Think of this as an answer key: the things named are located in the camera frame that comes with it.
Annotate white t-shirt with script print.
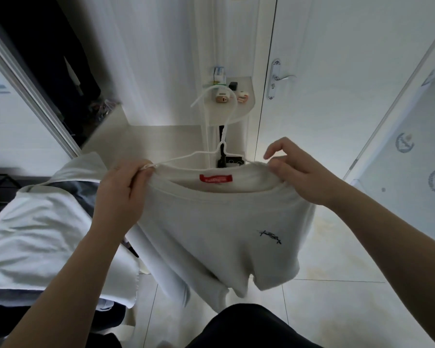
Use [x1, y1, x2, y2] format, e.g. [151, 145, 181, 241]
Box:
[127, 161, 317, 312]

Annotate person's dark shirt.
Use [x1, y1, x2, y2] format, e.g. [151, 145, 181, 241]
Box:
[185, 303, 323, 348]

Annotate person's left hand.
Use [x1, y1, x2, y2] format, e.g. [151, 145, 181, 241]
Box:
[90, 159, 155, 240]

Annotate black box device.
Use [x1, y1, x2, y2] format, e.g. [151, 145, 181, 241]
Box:
[217, 150, 245, 167]

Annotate silver door handle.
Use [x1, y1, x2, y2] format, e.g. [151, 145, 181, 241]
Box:
[267, 59, 297, 101]

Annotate rounded corner shelf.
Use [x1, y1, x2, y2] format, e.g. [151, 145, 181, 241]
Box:
[203, 76, 256, 126]

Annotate white wire hanger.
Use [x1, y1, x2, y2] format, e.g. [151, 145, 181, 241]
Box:
[141, 83, 240, 171]

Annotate person's right hand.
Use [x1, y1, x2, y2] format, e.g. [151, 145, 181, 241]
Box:
[263, 137, 347, 209]

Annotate white door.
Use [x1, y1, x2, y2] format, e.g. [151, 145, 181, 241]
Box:
[255, 0, 435, 178]

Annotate person's left forearm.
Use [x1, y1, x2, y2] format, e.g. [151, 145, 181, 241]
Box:
[0, 224, 128, 348]

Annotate person's right forearm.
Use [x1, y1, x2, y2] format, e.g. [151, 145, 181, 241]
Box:
[326, 183, 435, 348]

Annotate dark fabric pile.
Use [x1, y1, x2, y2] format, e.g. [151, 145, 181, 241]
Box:
[87, 98, 124, 131]

